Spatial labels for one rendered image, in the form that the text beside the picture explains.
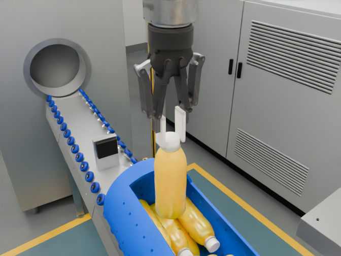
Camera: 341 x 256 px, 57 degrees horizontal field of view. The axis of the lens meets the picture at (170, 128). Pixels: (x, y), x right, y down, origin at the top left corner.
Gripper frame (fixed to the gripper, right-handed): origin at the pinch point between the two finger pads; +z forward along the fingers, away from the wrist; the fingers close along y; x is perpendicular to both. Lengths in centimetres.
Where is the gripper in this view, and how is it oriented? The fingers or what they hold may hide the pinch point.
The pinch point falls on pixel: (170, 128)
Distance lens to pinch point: 61.5
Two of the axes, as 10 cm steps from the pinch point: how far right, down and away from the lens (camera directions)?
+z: 0.0, 8.5, 5.3
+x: 5.0, 4.6, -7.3
